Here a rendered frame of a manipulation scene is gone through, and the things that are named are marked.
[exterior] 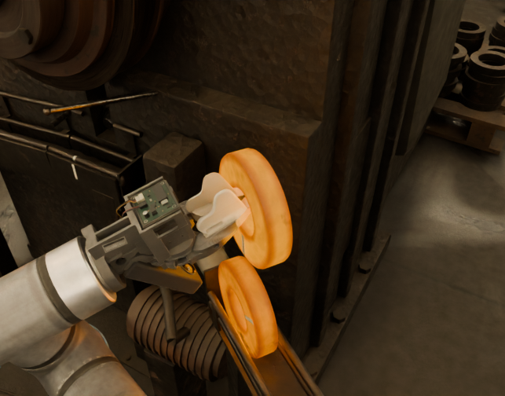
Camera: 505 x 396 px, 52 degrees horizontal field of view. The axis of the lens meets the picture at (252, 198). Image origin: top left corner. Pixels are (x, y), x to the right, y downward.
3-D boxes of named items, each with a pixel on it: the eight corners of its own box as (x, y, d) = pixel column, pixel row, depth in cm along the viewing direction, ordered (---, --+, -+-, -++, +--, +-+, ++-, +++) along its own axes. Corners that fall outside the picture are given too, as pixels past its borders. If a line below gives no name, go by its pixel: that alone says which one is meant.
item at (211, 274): (247, 300, 92) (244, 255, 85) (249, 302, 91) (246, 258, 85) (209, 315, 89) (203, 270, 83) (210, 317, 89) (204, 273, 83)
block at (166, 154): (184, 215, 116) (173, 126, 100) (214, 228, 113) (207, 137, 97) (155, 246, 109) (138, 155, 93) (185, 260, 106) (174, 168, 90)
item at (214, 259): (223, 258, 96) (221, 233, 93) (243, 288, 90) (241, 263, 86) (193, 268, 94) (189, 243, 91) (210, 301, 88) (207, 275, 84)
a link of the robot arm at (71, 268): (92, 332, 61) (77, 276, 67) (129, 312, 61) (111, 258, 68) (52, 293, 54) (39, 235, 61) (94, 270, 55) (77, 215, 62)
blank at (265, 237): (236, 127, 68) (214, 133, 67) (295, 185, 57) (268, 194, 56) (242, 218, 77) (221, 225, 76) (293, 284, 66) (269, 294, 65)
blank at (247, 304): (251, 334, 88) (233, 342, 87) (228, 249, 86) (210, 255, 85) (289, 365, 74) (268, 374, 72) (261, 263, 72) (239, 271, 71)
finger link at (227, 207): (261, 177, 59) (191, 216, 58) (272, 210, 64) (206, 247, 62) (250, 163, 62) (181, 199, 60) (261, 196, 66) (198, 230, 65)
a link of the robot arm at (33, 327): (-11, 324, 66) (-65, 290, 58) (77, 275, 68) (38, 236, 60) (1, 388, 60) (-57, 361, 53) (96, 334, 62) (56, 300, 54)
